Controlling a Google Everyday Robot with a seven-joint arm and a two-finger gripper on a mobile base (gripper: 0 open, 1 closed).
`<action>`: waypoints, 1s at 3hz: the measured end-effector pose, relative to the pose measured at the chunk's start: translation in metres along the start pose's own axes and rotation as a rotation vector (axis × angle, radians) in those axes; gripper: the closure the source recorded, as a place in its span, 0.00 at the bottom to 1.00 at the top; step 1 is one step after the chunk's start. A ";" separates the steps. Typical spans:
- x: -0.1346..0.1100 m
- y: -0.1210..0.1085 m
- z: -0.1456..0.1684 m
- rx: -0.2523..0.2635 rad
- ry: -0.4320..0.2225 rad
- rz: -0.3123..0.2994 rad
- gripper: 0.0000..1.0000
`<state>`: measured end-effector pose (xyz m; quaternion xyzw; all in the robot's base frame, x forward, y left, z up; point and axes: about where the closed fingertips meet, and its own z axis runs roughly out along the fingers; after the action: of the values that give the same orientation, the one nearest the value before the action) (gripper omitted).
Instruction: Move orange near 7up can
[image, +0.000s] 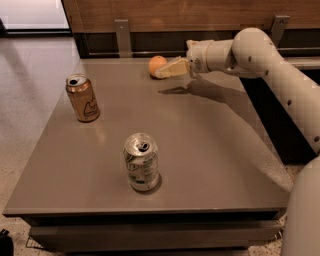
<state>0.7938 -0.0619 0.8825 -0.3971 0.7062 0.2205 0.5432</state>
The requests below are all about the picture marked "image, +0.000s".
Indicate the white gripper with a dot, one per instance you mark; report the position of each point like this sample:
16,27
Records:
198,55

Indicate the orange fruit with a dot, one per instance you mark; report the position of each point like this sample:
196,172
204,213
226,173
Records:
155,63

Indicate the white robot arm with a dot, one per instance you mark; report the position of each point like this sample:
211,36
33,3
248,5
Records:
252,54

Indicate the green white 7up can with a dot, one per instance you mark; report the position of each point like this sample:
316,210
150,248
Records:
141,160

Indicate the gold soda can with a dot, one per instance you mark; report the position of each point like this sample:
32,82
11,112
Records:
82,97

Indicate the grey square table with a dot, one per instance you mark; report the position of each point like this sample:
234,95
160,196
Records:
179,164

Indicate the black object bottom left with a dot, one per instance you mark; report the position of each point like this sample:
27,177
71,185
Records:
6,244

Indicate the left metal wall bracket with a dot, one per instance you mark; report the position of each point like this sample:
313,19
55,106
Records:
123,38

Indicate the metal wall bracket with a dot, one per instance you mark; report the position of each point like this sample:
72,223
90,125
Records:
278,28
123,38

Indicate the right metal wall bracket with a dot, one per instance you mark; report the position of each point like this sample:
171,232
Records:
278,28

